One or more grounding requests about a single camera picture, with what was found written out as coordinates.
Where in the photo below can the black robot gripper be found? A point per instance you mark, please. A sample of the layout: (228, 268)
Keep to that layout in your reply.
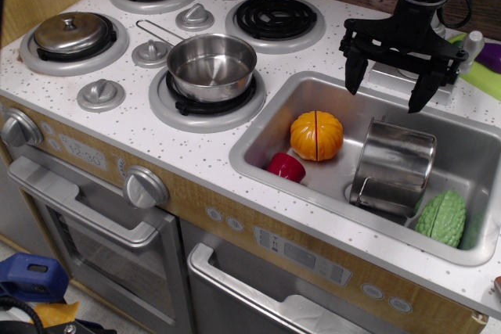
(405, 40)

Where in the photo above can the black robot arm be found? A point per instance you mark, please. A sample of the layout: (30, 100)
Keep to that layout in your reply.
(405, 40)

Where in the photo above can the steel pot in sink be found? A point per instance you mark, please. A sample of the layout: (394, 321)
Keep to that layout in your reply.
(393, 170)

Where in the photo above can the grey metal sink basin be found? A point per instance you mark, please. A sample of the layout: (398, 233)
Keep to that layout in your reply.
(467, 160)

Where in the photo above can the steel pot lid left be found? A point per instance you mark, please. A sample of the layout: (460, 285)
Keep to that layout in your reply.
(72, 32)

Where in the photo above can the lime green toy plate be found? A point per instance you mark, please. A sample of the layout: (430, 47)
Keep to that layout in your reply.
(480, 76)

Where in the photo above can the orange toy pumpkin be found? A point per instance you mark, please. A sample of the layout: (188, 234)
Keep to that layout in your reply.
(316, 136)

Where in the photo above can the purple toy eggplant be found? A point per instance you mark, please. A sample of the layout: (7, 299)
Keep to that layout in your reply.
(490, 57)

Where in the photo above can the black coil burner rear right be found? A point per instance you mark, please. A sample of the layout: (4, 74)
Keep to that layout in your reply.
(275, 20)

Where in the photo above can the red toy cup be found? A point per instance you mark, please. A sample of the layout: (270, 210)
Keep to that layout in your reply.
(286, 166)

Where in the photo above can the green toy cabbage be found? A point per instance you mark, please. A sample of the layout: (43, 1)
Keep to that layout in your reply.
(443, 218)

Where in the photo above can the steel saucepan on burner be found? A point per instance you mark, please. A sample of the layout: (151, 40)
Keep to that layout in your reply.
(208, 68)

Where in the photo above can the grey stove knob middle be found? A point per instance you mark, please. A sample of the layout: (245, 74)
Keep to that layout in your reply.
(195, 18)

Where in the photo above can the grey stove knob centre left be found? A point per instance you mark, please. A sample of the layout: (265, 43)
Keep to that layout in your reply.
(151, 54)

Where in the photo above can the grey dishwasher door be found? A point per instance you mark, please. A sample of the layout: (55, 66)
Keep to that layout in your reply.
(258, 298)

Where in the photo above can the silver oven dial right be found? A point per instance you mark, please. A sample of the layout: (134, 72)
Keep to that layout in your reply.
(143, 189)

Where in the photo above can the silver oven dial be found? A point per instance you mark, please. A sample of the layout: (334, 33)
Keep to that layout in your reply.
(143, 189)
(19, 129)

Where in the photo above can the grey stove knob front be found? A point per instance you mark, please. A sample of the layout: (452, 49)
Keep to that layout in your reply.
(100, 96)

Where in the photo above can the oven clock display panel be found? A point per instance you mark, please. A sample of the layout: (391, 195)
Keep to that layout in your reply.
(84, 152)

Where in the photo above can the grey oven door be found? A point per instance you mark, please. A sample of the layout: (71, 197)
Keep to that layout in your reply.
(127, 256)

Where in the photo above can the silver oven dial left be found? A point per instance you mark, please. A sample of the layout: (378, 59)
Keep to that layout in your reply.
(19, 129)

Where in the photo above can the blue clamp tool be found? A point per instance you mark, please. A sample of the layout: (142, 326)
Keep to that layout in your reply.
(32, 278)

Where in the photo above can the grey faucet handle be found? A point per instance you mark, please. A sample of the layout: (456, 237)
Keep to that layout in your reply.
(472, 43)

